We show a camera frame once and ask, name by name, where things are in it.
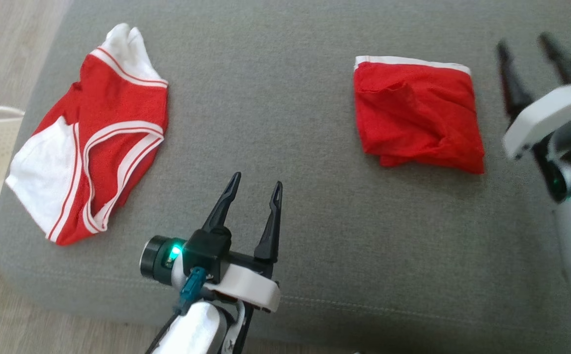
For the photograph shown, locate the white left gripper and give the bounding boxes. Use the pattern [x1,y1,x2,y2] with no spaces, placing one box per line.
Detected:
[140,172,284,313]

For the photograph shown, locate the thin black cable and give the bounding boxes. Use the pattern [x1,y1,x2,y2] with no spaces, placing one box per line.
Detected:
[144,310,180,354]

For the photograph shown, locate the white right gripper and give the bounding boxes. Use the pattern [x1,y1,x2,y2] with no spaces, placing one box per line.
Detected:
[496,32,571,203]

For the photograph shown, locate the teal cable connector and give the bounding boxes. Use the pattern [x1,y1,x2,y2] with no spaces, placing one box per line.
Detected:
[175,267,207,315]

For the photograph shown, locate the red white basketball jersey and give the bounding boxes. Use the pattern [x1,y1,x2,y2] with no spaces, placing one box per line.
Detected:
[5,23,169,246]

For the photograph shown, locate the red basketball shorts white band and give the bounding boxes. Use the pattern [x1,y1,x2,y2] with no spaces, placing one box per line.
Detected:
[353,56,485,175]

